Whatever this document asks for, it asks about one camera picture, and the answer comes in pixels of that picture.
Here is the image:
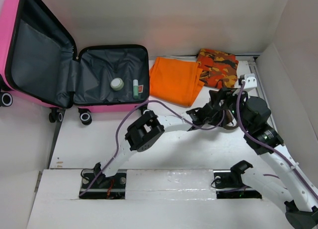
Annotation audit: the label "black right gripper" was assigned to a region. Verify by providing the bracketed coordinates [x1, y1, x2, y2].
[209, 86, 249, 132]

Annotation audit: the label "brown headphones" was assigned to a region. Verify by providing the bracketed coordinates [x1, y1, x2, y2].
[220, 110, 239, 130]

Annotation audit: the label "orange camouflage garment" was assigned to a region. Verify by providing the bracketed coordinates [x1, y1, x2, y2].
[197, 48, 239, 89]

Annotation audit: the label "orange cloth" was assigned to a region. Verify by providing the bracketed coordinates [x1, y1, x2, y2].
[150, 57, 204, 107]

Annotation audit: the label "green white tube bottle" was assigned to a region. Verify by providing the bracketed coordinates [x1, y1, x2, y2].
[133, 79, 139, 99]

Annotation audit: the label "pale green round jar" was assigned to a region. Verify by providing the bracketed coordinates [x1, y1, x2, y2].
[110, 77, 124, 91]

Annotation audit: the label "pink suitcase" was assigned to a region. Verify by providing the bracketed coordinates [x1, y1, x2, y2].
[0, 0, 150, 125]

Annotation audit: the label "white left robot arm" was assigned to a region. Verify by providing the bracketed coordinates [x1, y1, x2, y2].
[93, 100, 225, 188]

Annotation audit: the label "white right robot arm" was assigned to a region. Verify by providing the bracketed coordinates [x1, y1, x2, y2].
[209, 87, 318, 229]

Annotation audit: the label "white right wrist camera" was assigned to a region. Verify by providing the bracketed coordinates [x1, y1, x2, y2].
[238, 74, 257, 91]

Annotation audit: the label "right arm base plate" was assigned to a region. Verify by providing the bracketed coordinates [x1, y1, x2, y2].
[211, 170, 262, 199]

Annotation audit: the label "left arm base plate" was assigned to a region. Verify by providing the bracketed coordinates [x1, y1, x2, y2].
[79, 170, 127, 200]

